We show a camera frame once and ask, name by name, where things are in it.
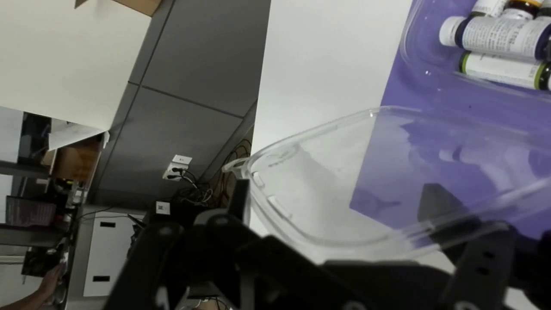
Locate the clear plastic box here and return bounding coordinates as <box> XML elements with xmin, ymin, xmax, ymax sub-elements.
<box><xmin>395</xmin><ymin>0</ymin><xmax>551</xmax><ymax>106</ymax></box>

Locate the grey desk partition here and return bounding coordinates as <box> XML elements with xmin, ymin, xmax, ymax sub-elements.
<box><xmin>89</xmin><ymin>0</ymin><xmax>271</xmax><ymax>213</ymax></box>

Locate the brown cardboard box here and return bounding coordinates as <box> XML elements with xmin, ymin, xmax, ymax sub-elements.
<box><xmin>72</xmin><ymin>0</ymin><xmax>166</xmax><ymax>18</ymax></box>

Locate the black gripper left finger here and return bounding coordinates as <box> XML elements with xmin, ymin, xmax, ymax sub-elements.
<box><xmin>101</xmin><ymin>204</ymin><xmax>323</xmax><ymax>310</ymax></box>

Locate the clear plastic box lid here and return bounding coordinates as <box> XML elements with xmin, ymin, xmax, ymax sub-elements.
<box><xmin>222</xmin><ymin>103</ymin><xmax>551</xmax><ymax>261</ymax></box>

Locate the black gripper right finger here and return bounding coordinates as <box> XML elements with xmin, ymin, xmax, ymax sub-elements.
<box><xmin>416</xmin><ymin>182</ymin><xmax>551</xmax><ymax>310</ymax></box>

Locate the white drawer cabinet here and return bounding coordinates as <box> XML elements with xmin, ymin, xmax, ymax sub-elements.
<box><xmin>80</xmin><ymin>209</ymin><xmax>137</xmax><ymax>299</ymax></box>

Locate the white power socket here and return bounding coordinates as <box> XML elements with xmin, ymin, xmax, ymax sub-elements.
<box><xmin>160</xmin><ymin>151</ymin><xmax>194</xmax><ymax>182</ymax></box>

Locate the small white labelled bottle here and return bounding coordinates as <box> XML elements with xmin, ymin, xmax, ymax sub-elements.
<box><xmin>469</xmin><ymin>0</ymin><xmax>509</xmax><ymax>16</ymax></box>
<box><xmin>504</xmin><ymin>0</ymin><xmax>544</xmax><ymax>22</ymax></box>
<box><xmin>437</xmin><ymin>13</ymin><xmax>551</xmax><ymax>63</ymax></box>
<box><xmin>457</xmin><ymin>51</ymin><xmax>551</xmax><ymax>92</ymax></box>

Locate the purple rectangular mat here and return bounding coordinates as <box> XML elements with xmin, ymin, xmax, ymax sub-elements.
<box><xmin>347</xmin><ymin>0</ymin><xmax>551</xmax><ymax>242</ymax></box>

